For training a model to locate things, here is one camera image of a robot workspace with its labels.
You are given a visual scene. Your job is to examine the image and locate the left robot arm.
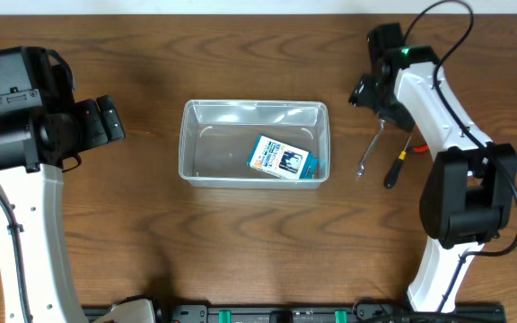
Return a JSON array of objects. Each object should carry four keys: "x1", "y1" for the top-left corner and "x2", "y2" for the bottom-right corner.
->
[{"x1": 0, "y1": 47, "x2": 162, "y2": 322}]

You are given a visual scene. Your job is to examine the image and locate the black yellow screwdriver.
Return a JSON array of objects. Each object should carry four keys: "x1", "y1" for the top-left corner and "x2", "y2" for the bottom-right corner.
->
[{"x1": 383, "y1": 135, "x2": 412, "y2": 189}]

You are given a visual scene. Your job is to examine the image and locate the clear plastic container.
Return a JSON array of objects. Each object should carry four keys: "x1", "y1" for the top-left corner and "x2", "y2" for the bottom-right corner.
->
[{"x1": 179, "y1": 100, "x2": 330, "y2": 189}]

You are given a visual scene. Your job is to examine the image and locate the red-handled pliers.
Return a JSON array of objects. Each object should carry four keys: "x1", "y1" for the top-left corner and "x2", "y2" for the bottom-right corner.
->
[{"x1": 411, "y1": 144, "x2": 429, "y2": 153}]

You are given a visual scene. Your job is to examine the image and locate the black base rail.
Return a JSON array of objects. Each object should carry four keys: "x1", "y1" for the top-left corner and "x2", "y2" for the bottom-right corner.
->
[{"x1": 83, "y1": 303, "x2": 506, "y2": 323}]

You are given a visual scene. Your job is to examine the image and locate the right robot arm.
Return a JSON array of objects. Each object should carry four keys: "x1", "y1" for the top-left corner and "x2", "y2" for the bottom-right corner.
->
[{"x1": 349, "y1": 22, "x2": 517, "y2": 313}]

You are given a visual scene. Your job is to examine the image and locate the silver double-ended wrench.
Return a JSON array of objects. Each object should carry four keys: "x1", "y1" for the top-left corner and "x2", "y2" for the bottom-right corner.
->
[{"x1": 356, "y1": 118, "x2": 386, "y2": 178}]

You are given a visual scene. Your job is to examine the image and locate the blue white cardboard box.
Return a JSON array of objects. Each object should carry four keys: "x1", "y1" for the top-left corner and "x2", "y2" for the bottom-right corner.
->
[{"x1": 247, "y1": 135, "x2": 319, "y2": 179}]

